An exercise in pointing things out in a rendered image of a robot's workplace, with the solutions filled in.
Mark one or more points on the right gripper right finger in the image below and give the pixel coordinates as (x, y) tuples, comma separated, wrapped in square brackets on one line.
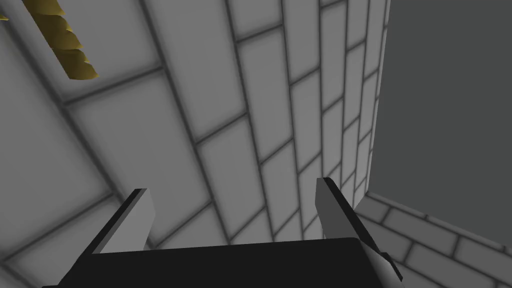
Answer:
[(340, 218)]

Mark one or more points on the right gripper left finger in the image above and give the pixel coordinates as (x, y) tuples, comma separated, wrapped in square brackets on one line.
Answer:
[(127, 228)]

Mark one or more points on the yellow ridged bar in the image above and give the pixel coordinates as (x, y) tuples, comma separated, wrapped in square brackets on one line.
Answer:
[(60, 40)]

